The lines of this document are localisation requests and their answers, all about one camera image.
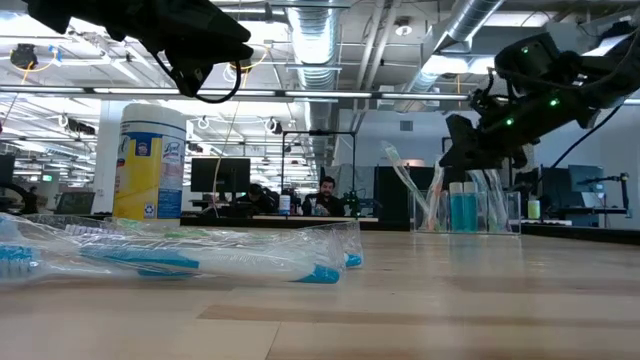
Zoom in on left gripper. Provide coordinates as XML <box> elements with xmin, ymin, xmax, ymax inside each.
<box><xmin>107</xmin><ymin>0</ymin><xmax>255</xmax><ymax>65</ymax></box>

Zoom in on person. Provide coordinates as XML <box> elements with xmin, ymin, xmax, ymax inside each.
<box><xmin>301</xmin><ymin>175</ymin><xmax>346</xmax><ymax>217</ymax></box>
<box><xmin>238</xmin><ymin>182</ymin><xmax>279</xmax><ymax>215</ymax></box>

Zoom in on teal toothbrush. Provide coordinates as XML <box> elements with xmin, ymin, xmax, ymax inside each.
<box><xmin>380</xmin><ymin>140</ymin><xmax>431</xmax><ymax>231</ymax></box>

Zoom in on white pillar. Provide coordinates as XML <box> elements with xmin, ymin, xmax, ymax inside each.
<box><xmin>92</xmin><ymin>99</ymin><xmax>132</xmax><ymax>214</ymax></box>

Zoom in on black desk stand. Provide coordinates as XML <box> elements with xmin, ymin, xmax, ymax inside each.
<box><xmin>577</xmin><ymin>172</ymin><xmax>632</xmax><ymax>217</ymax></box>

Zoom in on black aluminium table frame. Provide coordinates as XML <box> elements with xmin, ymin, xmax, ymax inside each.
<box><xmin>0</xmin><ymin>212</ymin><xmax>640</xmax><ymax>246</ymax></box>

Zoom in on silver ceiling duct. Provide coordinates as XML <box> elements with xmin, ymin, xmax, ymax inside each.
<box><xmin>287</xmin><ymin>0</ymin><xmax>346</xmax><ymax>126</ymax></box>
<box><xmin>399</xmin><ymin>0</ymin><xmax>506</xmax><ymax>96</ymax></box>

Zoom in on long ceiling light strip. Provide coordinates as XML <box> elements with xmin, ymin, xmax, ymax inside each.
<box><xmin>0</xmin><ymin>84</ymin><xmax>640</xmax><ymax>106</ymax></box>

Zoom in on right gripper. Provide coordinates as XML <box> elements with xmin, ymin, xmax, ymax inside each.
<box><xmin>438</xmin><ymin>85</ymin><xmax>599</xmax><ymax>170</ymax></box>

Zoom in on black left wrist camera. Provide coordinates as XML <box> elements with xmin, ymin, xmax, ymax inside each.
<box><xmin>168</xmin><ymin>59</ymin><xmax>208</xmax><ymax>100</ymax></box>

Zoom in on green toothbrush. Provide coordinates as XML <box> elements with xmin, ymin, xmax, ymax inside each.
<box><xmin>107</xmin><ymin>217</ymin><xmax>216</xmax><ymax>241</ymax></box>

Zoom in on teal mouthwash bottle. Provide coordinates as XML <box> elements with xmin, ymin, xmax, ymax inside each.
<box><xmin>448</xmin><ymin>181</ymin><xmax>464</xmax><ymax>234</ymax></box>
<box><xmin>463</xmin><ymin>181</ymin><xmax>479</xmax><ymax>234</ymax></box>

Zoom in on black frame rig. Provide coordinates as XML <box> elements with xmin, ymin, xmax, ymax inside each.
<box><xmin>281</xmin><ymin>129</ymin><xmax>357</xmax><ymax>217</ymax></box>

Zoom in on black ceiling camera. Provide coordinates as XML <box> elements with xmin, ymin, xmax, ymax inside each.
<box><xmin>9</xmin><ymin>43</ymin><xmax>39</xmax><ymax>70</ymax></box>

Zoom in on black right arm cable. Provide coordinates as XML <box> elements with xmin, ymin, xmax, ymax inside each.
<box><xmin>549</xmin><ymin>29</ymin><xmax>640</xmax><ymax>171</ymax></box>

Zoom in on black computer monitor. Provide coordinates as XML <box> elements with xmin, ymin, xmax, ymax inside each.
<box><xmin>190</xmin><ymin>157</ymin><xmax>251</xmax><ymax>194</ymax></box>

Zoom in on black partition panels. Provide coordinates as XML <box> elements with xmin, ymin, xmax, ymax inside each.
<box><xmin>374</xmin><ymin>164</ymin><xmax>501</xmax><ymax>224</ymax></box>

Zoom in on clear acrylic organizer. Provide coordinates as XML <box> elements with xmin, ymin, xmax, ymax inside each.
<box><xmin>409</xmin><ymin>188</ymin><xmax>522</xmax><ymax>236</ymax></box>

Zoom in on wooden desk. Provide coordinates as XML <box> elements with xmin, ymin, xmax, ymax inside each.
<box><xmin>252</xmin><ymin>214</ymin><xmax>380</xmax><ymax>224</ymax></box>

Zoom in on yellow disinfecting wipes canister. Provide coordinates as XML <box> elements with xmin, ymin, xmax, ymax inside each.
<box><xmin>112</xmin><ymin>103</ymin><xmax>187</xmax><ymax>230</ymax></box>

